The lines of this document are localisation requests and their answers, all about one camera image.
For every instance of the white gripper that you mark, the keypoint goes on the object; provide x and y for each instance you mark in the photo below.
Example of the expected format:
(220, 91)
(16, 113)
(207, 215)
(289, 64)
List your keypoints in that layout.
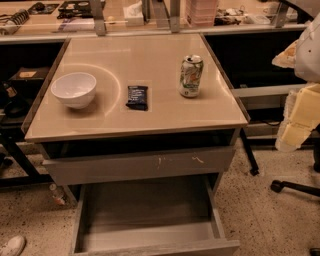
(308, 55)

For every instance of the grey drawer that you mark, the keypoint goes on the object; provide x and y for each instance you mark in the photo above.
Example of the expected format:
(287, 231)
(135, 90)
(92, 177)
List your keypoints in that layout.
(173, 216)
(142, 165)

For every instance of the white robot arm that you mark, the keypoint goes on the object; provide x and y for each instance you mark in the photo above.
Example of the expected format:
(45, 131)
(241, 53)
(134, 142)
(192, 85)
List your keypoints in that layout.
(303, 55)

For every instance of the grey top drawer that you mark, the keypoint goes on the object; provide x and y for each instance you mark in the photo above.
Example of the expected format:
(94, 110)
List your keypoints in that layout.
(142, 165)

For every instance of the grey drawer cabinet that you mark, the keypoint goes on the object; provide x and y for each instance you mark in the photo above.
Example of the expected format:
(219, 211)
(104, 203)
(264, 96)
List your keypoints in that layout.
(107, 126)

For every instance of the black office chair base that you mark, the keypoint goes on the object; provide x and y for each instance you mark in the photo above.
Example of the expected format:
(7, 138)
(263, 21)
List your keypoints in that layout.
(277, 186)

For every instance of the green white soda can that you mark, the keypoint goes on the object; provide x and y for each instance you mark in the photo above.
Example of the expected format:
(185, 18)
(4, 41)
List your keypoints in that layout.
(191, 72)

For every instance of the dark blue snack packet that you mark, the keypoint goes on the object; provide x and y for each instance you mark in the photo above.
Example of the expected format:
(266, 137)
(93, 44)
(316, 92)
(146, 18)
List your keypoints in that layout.
(137, 98)

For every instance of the white tissue box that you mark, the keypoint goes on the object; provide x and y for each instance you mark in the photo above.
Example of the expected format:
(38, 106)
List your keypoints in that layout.
(133, 14)

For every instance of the white ceramic bowl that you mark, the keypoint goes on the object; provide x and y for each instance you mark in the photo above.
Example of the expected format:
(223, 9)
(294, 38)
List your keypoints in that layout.
(75, 90)

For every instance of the black tray on counter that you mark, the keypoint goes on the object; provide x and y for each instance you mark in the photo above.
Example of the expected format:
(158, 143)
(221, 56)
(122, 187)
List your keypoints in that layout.
(75, 9)

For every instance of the white shoe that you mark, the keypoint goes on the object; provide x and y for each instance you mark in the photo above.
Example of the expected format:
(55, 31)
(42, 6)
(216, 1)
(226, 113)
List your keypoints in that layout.
(13, 247)

